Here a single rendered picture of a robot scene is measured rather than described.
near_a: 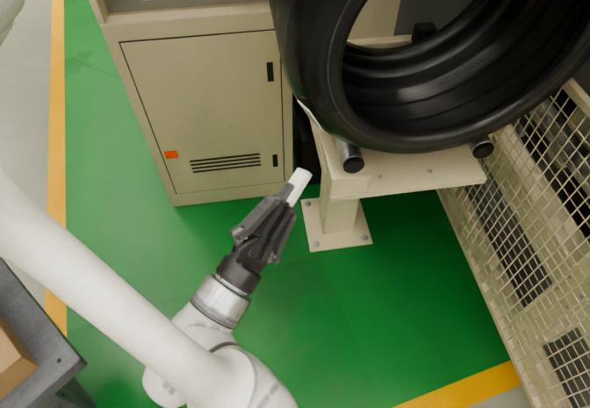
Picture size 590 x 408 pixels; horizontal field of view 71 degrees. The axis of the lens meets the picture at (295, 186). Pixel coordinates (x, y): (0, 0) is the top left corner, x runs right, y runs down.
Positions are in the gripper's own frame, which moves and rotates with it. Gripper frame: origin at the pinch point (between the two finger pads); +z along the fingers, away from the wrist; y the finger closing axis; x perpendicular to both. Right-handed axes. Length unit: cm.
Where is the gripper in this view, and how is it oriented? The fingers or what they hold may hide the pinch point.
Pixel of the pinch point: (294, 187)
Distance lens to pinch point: 75.4
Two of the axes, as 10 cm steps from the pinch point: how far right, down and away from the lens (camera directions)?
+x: 6.8, 3.1, -6.6
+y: 5.0, 4.7, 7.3
